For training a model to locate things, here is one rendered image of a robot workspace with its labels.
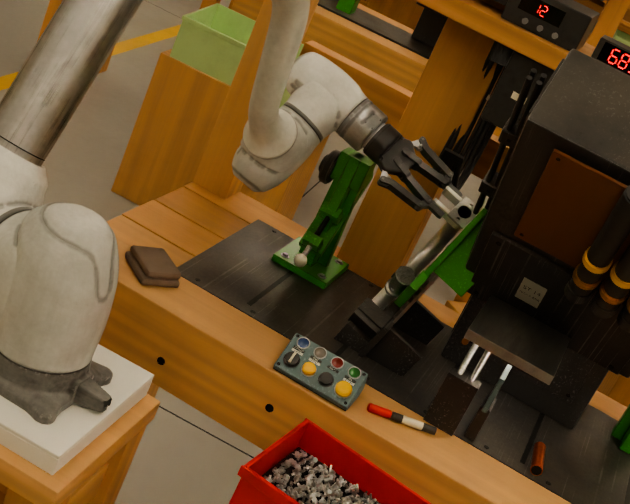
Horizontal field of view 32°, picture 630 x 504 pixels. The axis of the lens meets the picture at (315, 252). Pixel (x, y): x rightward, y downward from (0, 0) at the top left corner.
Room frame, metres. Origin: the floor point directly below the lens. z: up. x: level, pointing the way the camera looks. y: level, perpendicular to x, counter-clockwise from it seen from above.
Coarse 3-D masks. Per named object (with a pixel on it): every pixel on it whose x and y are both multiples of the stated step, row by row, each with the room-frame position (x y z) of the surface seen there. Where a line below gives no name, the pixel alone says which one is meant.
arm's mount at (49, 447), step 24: (96, 360) 1.51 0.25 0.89; (120, 360) 1.54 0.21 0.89; (120, 384) 1.47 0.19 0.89; (144, 384) 1.50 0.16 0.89; (0, 408) 1.30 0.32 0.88; (72, 408) 1.37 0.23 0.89; (120, 408) 1.43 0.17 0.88; (0, 432) 1.27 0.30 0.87; (24, 432) 1.27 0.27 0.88; (48, 432) 1.29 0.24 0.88; (72, 432) 1.32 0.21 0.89; (96, 432) 1.37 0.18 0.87; (24, 456) 1.26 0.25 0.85; (48, 456) 1.26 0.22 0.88; (72, 456) 1.30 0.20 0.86
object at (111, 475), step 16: (128, 448) 1.48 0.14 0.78; (112, 464) 1.47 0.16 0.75; (128, 464) 1.52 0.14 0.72; (96, 480) 1.44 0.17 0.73; (112, 480) 1.47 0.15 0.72; (0, 496) 1.29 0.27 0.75; (16, 496) 1.24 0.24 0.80; (80, 496) 1.39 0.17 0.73; (96, 496) 1.47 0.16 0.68; (112, 496) 1.51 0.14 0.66
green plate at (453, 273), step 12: (480, 216) 1.88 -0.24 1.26; (468, 228) 1.88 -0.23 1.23; (456, 240) 1.88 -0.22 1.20; (468, 240) 1.89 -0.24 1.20; (444, 252) 1.89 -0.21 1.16; (456, 252) 1.89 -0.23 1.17; (468, 252) 1.89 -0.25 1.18; (432, 264) 1.89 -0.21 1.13; (444, 264) 1.90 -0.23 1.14; (456, 264) 1.89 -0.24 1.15; (444, 276) 1.89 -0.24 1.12; (456, 276) 1.89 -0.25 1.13; (468, 276) 1.89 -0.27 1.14; (456, 288) 1.89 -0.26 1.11; (468, 288) 1.88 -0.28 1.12
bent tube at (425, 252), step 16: (464, 208) 2.01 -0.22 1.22; (448, 224) 2.03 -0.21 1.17; (464, 224) 1.98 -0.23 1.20; (432, 240) 2.06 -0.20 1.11; (448, 240) 2.05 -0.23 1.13; (416, 256) 2.04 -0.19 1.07; (432, 256) 2.05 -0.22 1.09; (416, 272) 2.02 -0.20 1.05; (384, 288) 1.97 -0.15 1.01; (384, 304) 1.95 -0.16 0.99
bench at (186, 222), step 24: (192, 192) 2.33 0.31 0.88; (240, 192) 2.45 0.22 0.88; (120, 216) 2.05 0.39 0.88; (144, 216) 2.10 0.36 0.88; (168, 216) 2.15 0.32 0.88; (192, 216) 2.20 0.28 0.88; (216, 216) 2.26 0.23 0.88; (240, 216) 2.32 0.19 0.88; (264, 216) 2.38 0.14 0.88; (120, 240) 1.95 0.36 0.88; (144, 240) 2.00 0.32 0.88; (168, 240) 2.05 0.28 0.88; (192, 240) 2.09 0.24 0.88; (216, 240) 2.14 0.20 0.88; (432, 312) 2.27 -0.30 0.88; (456, 312) 2.33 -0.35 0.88; (600, 408) 2.18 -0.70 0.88; (624, 408) 2.23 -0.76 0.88
